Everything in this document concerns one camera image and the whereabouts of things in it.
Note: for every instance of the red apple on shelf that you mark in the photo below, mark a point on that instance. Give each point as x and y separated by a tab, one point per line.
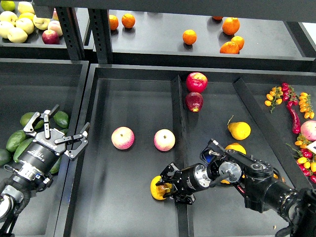
50	37

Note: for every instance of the avocado top of pile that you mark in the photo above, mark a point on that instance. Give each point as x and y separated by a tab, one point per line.
26	117

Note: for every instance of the pink apple left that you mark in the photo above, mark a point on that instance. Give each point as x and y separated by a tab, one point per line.
122	138

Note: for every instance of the orange in shelf centre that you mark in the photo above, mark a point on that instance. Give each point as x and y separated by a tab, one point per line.
189	37

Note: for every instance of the pink apple at right edge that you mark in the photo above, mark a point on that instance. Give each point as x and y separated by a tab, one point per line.
308	130

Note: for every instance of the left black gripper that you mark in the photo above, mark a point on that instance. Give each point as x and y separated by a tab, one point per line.
40	151

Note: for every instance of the bright red apple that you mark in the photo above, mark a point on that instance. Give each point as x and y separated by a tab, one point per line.
196	82

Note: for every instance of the yellow pear upper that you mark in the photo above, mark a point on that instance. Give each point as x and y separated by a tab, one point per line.
237	147

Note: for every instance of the black left tray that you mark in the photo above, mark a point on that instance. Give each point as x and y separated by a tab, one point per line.
32	85

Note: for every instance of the yellow pear with stem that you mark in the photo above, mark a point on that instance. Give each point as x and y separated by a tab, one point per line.
157	192

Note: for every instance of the red chili pepper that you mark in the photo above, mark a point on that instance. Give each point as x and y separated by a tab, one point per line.
296	125

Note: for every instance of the large orange on shelf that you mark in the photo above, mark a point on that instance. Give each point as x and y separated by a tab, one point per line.
231	26

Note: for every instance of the black centre tray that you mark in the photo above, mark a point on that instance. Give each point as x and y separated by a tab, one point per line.
111	192

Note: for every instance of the dark red apple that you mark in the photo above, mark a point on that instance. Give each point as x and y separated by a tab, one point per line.
194	101

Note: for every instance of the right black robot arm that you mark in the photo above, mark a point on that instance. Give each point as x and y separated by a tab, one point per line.
257	181

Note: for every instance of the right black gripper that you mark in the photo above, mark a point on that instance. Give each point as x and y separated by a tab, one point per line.
187	181

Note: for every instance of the black upper shelf tray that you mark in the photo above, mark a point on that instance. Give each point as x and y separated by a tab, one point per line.
156	39

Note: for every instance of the green avocado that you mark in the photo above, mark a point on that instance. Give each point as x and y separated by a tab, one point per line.
56	166

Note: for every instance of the orange cherry tomato bunch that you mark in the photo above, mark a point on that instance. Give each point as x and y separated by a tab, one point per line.
274	98

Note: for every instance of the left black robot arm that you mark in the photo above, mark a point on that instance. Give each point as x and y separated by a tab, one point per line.
16	191

